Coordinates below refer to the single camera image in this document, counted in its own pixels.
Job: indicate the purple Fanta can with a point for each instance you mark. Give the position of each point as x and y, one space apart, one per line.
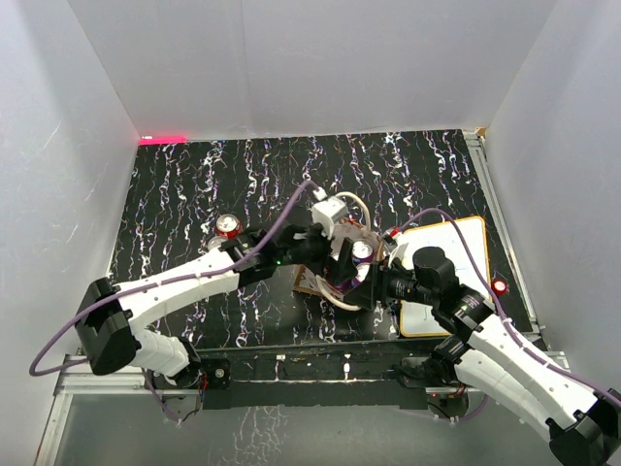
362 252
347 286
363 270

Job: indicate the pink tape strip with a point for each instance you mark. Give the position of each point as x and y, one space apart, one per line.
154 141

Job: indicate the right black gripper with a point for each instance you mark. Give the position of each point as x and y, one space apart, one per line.
375 286

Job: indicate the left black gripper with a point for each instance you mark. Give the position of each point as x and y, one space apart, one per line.
343 267

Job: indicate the wrist white camera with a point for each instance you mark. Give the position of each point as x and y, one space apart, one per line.
327 211
394 244

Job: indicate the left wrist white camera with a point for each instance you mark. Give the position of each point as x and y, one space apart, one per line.
327 211

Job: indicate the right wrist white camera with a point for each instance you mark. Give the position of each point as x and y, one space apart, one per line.
394 244

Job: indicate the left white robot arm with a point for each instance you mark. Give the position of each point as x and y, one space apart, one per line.
115 318

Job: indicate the red emergency button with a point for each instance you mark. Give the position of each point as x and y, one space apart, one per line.
499 287

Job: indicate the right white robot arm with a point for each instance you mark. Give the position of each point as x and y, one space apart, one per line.
579 421

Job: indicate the aluminium frame rail right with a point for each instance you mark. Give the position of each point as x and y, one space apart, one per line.
478 156

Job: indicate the red cola can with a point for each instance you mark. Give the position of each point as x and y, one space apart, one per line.
227 226

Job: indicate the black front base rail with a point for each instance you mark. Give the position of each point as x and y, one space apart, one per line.
398 373

